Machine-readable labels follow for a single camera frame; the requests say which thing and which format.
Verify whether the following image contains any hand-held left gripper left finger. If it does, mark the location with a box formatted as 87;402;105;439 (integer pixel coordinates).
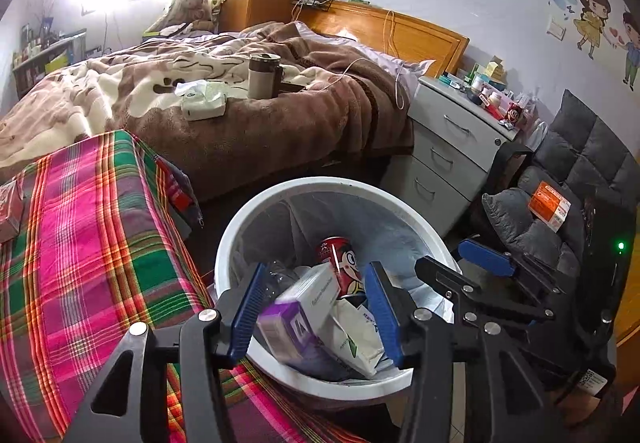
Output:
62;262;269;443

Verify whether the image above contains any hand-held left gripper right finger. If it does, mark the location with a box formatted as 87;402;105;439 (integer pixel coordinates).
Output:
364;261;566;443

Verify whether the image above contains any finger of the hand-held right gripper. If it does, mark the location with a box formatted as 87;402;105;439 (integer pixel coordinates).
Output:
457;238;568;295
414;256;555;325

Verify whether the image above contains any clear plastic bottle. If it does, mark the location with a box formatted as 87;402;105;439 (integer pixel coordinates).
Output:
265;260;313;299

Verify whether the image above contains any white round bin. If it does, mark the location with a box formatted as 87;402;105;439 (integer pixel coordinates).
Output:
214;176;463;399

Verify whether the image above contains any white paper packet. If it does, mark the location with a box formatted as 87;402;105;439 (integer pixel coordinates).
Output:
332;298;386;380

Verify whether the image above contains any red drink can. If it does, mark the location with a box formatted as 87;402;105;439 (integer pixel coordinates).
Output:
315;236;366;299

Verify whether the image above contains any white cardboard box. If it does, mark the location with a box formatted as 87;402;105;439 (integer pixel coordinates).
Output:
272;263;343;349

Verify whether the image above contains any orange white box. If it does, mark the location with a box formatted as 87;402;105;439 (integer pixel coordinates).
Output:
529;180;572;231

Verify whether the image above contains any grey drawer nightstand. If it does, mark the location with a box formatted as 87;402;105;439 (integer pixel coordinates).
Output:
380;76;521;236

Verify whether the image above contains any grey padded chair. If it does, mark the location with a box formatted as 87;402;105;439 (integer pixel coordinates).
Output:
482;88;636;274

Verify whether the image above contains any group of small bottles boxes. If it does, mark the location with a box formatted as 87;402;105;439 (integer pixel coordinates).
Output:
440;56;538;131

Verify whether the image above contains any white tissue pack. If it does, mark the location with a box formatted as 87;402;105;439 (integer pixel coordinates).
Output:
174;79;228;120

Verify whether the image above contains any wooden headboard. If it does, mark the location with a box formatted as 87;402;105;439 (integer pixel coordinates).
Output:
305;0;471;79

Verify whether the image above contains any steel thermos mug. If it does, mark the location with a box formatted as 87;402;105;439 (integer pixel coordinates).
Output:
247;52;283;100

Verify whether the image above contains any red and white box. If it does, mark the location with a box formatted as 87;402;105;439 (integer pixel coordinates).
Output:
0;178;26;244

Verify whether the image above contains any brown cream blanket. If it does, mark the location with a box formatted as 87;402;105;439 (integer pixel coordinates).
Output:
0;20;416;204

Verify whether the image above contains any brown teddy bear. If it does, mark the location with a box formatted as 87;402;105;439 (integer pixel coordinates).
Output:
177;0;217;32

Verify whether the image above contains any cluttered shelf unit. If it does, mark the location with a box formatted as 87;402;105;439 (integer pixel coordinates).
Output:
11;28;88;99

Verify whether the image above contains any white charging cable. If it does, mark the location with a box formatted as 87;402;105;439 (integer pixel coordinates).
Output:
320;8;416;111

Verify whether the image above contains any cartoon children wall sticker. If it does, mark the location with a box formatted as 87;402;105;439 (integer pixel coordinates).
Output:
547;0;640;91

